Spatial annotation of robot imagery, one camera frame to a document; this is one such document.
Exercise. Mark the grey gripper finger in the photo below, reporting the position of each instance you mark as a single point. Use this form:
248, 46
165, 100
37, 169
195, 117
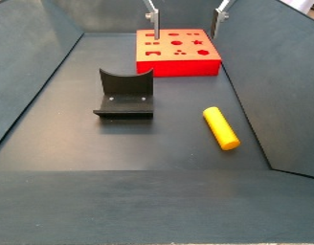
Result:
221, 15
153, 16

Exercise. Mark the red shape-sorter block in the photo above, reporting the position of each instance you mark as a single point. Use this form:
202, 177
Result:
183, 53

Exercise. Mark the yellow oval cylinder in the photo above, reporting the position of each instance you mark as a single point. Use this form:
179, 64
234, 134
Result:
224, 133

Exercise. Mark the black curved fixture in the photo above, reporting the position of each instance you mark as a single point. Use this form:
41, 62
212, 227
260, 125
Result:
127, 96

